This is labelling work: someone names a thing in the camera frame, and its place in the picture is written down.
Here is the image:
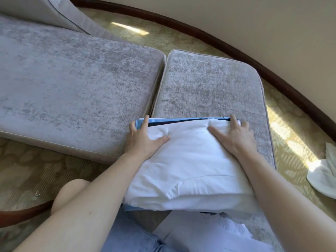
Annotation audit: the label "grey velvet chaise sofa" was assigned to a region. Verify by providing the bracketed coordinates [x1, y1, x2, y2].
[0, 0, 167, 165]

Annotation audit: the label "person's left hand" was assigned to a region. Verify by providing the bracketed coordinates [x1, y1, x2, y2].
[123, 115, 171, 162]

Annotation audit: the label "white T-shirt dark print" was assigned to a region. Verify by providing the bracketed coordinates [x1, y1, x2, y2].
[123, 119, 263, 216]

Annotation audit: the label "round wooden table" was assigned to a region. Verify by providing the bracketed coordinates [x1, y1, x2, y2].
[0, 199, 56, 229]

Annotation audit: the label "person's right hand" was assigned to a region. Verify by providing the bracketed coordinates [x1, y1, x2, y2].
[208, 114, 258, 160]

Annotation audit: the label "person's right leg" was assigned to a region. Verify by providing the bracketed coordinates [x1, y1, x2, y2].
[50, 179, 91, 216]

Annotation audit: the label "person's left forearm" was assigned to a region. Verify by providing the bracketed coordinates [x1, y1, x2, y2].
[13, 152, 148, 252]

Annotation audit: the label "grey splatter print T-shirt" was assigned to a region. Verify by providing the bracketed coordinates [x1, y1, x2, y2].
[152, 210, 274, 252]

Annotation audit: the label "light blue gradient splatter T-shirt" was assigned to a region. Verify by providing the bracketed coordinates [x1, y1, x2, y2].
[123, 116, 243, 212]

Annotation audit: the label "person's right forearm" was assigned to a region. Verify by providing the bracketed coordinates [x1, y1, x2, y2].
[239, 150, 336, 252]

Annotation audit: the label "dark wooden baseboard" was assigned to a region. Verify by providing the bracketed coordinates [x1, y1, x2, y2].
[68, 0, 336, 142]

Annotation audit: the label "white slipper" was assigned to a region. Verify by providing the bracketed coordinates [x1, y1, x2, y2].
[307, 142, 336, 200]

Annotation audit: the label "blue denim shorts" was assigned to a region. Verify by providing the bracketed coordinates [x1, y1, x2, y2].
[100, 204, 176, 252]

